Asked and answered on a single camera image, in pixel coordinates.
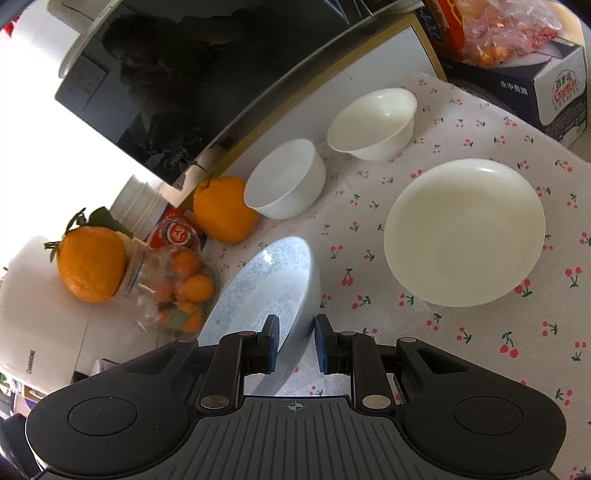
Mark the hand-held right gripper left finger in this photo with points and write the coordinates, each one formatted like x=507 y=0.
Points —
x=270 y=345

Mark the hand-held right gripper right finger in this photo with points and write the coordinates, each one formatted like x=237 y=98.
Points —
x=323 y=347

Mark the blue patterned plate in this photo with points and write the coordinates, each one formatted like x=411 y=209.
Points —
x=272 y=286

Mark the round white bowl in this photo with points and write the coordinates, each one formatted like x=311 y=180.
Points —
x=286 y=184

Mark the large white bowl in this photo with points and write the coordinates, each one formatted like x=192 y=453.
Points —
x=461 y=230

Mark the pile of small mandarins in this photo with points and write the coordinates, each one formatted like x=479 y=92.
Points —
x=198 y=287

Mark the cherry print tablecloth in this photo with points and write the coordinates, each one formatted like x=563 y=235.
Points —
x=351 y=258

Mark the glass jar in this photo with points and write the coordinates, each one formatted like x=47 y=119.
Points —
x=147 y=281

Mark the large orange with stem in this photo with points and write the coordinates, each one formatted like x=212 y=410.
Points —
x=221 y=212

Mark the stack of white paper cups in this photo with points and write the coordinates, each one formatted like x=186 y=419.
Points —
x=134 y=207

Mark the large orange with leaves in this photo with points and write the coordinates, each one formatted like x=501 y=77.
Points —
x=90 y=263

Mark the flared white bowl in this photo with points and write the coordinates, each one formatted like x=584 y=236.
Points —
x=369 y=124

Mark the white appliance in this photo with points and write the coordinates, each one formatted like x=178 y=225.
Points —
x=37 y=314

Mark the black microwave oven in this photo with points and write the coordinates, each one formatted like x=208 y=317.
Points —
x=184 y=92

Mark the cardboard box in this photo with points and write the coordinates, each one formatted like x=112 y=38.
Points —
x=554 y=92

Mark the red patterned box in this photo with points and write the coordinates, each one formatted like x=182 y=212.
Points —
x=450 y=23

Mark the clear plastic bag of fruit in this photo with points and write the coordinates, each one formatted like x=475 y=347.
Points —
x=498 y=41

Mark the white cylindrical container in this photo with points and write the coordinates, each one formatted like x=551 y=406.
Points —
x=92 y=37

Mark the white panel with wooden frame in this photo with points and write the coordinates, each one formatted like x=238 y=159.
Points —
x=346 y=78

